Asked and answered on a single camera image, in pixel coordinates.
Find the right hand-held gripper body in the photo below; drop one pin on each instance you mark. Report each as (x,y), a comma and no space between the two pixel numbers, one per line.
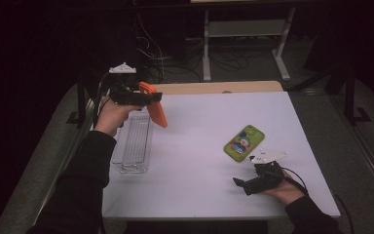
(266,182)

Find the green cartoon phone case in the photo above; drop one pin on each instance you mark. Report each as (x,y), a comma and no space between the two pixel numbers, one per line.
(244,143)

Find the orange phone case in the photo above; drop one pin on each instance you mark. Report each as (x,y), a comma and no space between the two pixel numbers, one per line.
(158,113)

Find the white metal desk frame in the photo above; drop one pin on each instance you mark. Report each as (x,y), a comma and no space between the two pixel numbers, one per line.
(245,28)

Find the person's left hand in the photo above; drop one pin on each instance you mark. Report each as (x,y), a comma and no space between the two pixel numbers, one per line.
(112,115)

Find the black metal stand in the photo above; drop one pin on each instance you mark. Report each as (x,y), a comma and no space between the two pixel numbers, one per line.
(350,97)
(81,104)

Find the person's right hand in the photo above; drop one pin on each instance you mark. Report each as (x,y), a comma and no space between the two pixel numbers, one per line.
(289,191)

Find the clear plastic rack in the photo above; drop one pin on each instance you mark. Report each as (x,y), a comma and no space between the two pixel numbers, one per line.
(138,146)

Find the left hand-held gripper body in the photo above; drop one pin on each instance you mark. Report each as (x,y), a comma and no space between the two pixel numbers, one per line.
(125,94)

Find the wooden table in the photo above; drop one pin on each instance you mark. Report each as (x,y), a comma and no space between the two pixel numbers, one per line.
(207,88)

